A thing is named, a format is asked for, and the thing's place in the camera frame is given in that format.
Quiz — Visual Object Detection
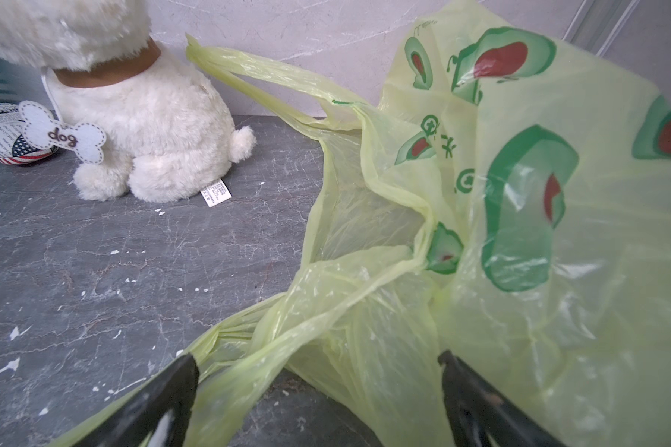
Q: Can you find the yellow-green avocado plastic bag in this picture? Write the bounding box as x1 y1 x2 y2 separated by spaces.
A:
49 0 671 447

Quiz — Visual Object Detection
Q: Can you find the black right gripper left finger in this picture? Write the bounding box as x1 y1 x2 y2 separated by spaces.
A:
75 354 199 446

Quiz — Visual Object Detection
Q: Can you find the white plush dog toy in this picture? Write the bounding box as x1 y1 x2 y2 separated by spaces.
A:
0 1 256 203

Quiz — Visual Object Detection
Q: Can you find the newspaper print pouch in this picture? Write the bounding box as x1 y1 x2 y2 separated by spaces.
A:
0 104 58 166

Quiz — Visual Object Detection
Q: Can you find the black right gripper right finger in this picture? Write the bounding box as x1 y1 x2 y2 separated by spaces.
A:
438 350 564 447

